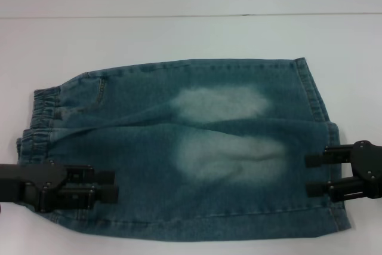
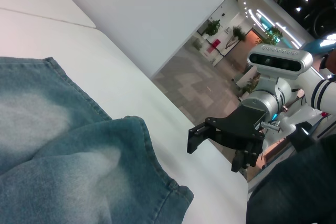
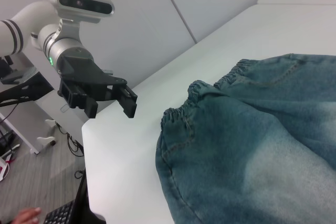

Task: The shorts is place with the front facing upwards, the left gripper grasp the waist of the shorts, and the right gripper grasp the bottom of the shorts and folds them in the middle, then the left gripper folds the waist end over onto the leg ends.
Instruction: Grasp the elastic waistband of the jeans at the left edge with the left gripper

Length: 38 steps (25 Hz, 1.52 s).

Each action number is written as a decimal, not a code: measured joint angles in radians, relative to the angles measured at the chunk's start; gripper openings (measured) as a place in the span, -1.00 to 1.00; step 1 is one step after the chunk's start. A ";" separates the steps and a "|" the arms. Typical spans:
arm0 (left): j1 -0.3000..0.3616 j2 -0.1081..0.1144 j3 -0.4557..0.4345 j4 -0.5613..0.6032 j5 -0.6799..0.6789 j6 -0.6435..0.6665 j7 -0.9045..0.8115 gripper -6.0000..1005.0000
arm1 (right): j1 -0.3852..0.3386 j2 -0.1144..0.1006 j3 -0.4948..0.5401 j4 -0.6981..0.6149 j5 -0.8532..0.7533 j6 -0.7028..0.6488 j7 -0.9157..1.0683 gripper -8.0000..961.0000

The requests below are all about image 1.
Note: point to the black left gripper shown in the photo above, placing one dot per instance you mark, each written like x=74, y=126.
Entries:
x=27, y=175

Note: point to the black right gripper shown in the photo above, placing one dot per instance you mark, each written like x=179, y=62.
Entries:
x=370, y=162

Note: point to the blue denim shorts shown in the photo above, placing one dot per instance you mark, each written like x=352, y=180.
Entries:
x=185, y=117

